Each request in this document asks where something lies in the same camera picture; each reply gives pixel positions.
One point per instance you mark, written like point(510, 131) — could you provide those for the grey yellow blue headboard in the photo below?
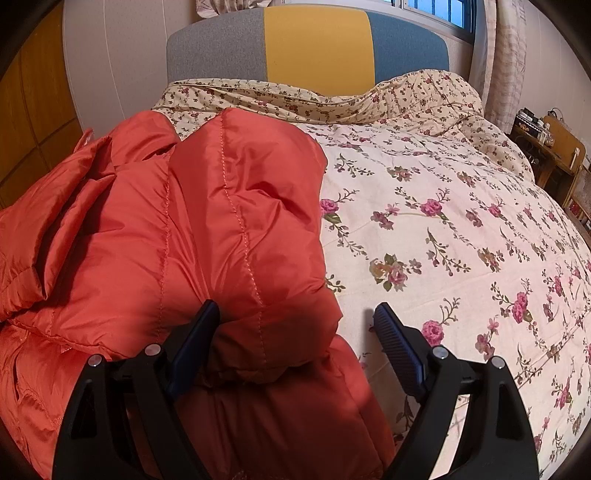
point(314, 46)

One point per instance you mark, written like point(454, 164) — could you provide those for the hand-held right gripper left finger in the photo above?
point(199, 333)

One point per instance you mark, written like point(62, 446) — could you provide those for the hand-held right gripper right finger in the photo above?
point(398, 339)

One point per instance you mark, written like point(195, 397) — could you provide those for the wooden shelf desk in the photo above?
point(549, 170)

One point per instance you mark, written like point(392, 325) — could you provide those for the wooden wardrobe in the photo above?
point(32, 115)

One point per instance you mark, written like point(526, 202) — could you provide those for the orange puffer jacket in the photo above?
point(207, 207)

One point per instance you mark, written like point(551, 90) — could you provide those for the floral quilt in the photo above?
point(438, 230)

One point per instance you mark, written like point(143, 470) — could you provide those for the cluster of small desk items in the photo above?
point(531, 122)

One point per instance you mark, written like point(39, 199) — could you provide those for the window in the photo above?
point(443, 11)

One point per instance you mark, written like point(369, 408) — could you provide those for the brown board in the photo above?
point(561, 138)

